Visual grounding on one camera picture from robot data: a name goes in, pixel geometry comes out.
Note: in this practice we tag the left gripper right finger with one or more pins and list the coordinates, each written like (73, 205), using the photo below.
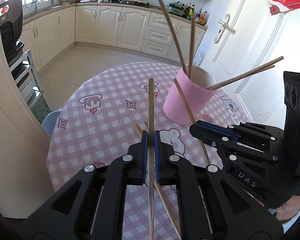
(211, 204)

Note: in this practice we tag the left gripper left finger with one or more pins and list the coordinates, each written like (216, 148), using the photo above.
(91, 204)

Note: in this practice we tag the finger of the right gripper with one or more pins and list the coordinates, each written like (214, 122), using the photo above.
(210, 133)

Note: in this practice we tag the cream lower kitchen cabinets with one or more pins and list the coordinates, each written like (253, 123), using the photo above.
(129, 27)

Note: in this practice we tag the kitchen faucet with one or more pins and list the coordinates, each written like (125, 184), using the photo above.
(35, 6)

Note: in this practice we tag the right hand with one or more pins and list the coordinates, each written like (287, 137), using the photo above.
(288, 210)

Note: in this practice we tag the wooden chopstick on table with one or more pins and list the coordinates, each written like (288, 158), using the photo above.
(168, 211)
(138, 130)

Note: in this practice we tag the pink cylindrical utensil holder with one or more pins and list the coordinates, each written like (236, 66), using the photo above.
(196, 94)

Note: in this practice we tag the cream open door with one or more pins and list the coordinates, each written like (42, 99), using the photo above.
(24, 179)

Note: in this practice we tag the pink checkered tablecloth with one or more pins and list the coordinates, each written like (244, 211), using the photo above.
(95, 126)

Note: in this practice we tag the blue chair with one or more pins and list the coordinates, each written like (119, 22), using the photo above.
(49, 121)

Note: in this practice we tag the white door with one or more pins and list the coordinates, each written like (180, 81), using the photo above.
(259, 38)

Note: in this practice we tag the condiment bottles group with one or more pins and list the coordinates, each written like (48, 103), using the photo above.
(201, 16)

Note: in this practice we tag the green small appliance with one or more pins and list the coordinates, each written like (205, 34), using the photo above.
(176, 8)

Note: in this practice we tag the metal storage rack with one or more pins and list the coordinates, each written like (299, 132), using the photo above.
(26, 78)

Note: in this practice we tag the gas stove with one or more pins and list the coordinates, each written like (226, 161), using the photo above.
(128, 2)

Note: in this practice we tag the black rice cooker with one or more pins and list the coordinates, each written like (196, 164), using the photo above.
(11, 25)

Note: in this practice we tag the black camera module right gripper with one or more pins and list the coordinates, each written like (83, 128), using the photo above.
(292, 126)

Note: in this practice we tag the silver door handle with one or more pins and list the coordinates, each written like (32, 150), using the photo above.
(224, 25)

